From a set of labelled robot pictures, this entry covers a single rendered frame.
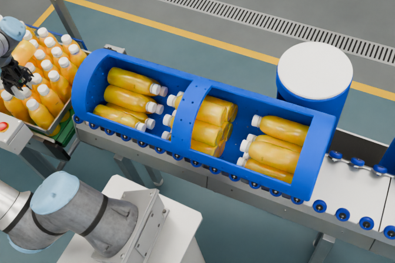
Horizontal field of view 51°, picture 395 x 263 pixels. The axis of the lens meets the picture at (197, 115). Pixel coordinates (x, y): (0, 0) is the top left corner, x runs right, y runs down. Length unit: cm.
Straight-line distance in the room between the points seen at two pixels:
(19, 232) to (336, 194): 100
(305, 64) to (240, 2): 183
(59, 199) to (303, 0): 274
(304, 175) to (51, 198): 69
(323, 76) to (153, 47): 180
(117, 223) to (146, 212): 7
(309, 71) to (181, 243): 82
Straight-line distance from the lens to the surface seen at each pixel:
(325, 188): 152
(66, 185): 104
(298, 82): 159
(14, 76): 158
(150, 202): 109
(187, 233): 122
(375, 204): 153
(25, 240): 117
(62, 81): 173
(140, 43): 323
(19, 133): 166
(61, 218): 106
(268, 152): 131
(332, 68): 165
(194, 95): 132
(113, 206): 109
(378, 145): 255
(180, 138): 133
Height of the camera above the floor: 231
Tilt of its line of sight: 57 degrees down
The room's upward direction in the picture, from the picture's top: 12 degrees counter-clockwise
